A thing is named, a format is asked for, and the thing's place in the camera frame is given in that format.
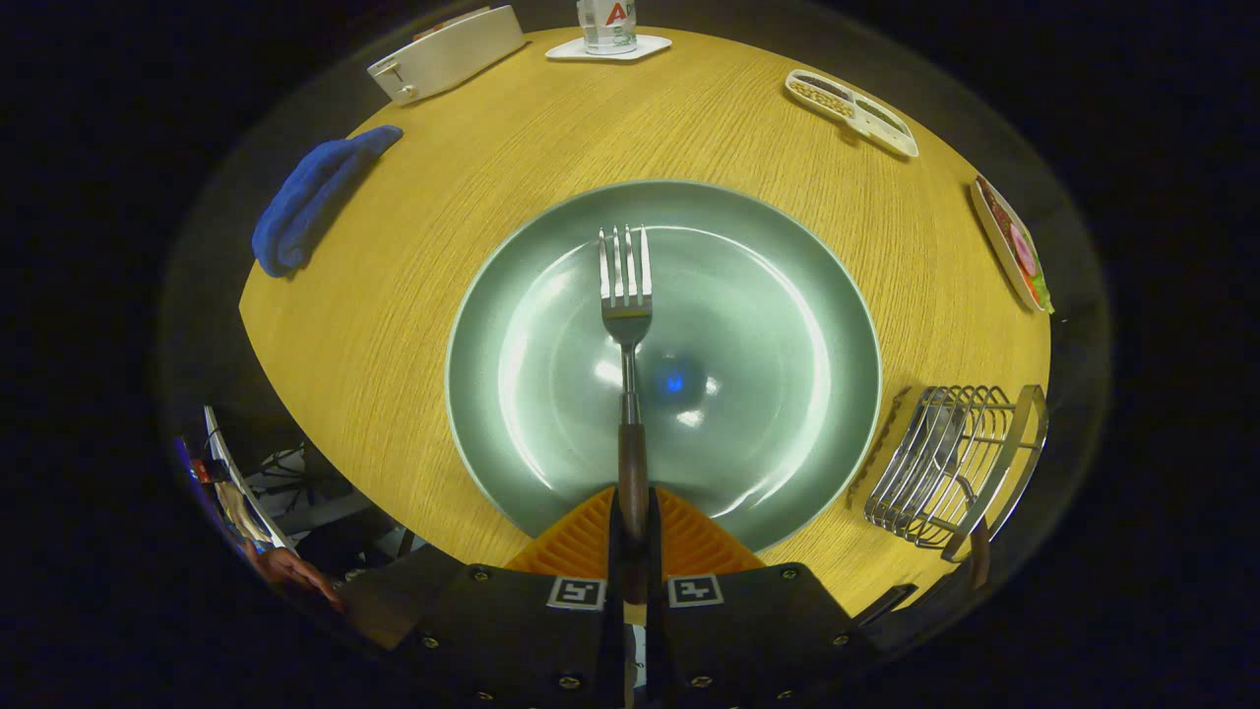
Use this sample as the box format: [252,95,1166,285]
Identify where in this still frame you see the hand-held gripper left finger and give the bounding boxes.
[423,487,628,709]

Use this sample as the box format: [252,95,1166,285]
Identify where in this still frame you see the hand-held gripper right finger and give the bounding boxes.
[644,487,857,709]

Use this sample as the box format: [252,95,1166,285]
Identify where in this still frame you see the metal fork with brown handle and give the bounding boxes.
[598,225,655,604]

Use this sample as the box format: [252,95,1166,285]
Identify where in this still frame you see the pale green plate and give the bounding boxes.
[445,179,883,554]

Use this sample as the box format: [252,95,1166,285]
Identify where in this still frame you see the white-edged flat panel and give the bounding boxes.
[202,406,293,549]

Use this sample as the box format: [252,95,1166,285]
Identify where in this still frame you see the white food plate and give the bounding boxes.
[970,174,1054,314]

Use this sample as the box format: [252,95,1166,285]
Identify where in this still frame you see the blue folded cloth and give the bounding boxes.
[252,125,405,279]

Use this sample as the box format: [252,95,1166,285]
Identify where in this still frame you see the brown sausage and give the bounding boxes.
[979,177,1017,239]

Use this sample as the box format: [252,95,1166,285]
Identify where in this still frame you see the white divided grain tray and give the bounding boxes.
[785,69,919,160]

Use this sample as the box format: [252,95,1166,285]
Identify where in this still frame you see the cream white toaster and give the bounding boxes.
[367,5,528,106]

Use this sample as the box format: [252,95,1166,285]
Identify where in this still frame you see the white square coaster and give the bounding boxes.
[544,34,673,62]

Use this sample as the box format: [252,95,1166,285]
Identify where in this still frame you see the toast slices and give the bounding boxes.
[413,5,491,40]

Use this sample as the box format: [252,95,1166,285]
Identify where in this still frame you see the small white drink bottle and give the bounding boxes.
[577,0,638,55]

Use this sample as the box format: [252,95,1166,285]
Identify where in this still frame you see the metal wire basket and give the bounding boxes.
[849,384,1050,564]

